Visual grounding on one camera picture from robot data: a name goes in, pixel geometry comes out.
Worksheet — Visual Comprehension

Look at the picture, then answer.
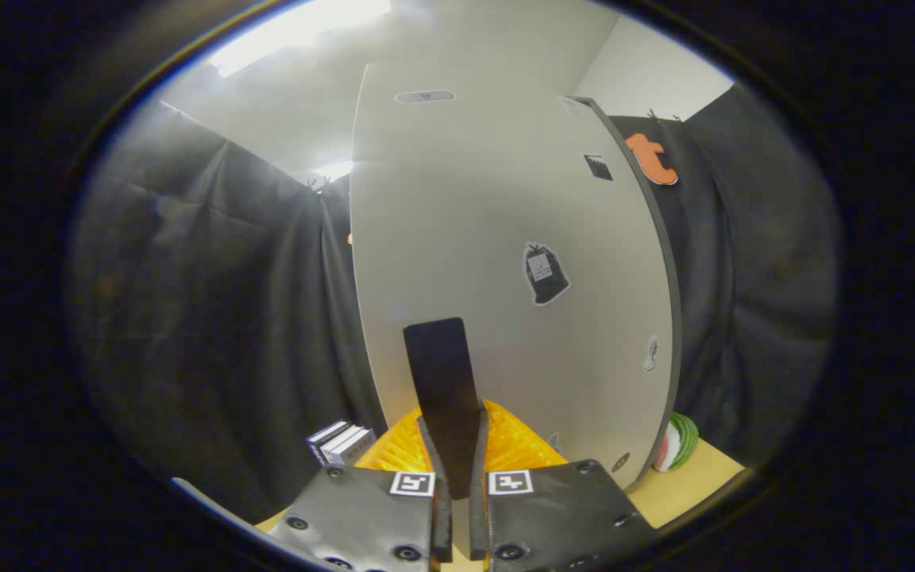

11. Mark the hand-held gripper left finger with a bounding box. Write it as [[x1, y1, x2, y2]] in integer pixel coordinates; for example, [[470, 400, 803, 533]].
[[267, 320, 460, 572]]

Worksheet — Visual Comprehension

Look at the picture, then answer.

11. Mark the dark grey shoe cabinet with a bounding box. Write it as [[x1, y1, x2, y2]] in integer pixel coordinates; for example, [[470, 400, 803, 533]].
[[565, 95, 683, 489]]

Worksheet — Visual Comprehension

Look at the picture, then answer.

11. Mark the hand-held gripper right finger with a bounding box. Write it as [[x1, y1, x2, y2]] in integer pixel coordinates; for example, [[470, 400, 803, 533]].
[[435, 318, 657, 572]]

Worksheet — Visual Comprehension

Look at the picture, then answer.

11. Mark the black backdrop cloth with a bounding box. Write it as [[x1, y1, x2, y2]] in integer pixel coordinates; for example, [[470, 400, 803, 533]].
[[68, 83, 840, 525]]

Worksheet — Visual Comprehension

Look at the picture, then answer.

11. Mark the white shoe cabinet door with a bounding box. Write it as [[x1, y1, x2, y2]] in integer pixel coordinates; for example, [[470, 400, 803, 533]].
[[349, 60, 673, 487]]

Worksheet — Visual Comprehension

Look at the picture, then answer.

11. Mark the watermelon slice toy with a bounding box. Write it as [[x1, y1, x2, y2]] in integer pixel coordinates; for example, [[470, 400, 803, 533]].
[[652, 412, 701, 473]]

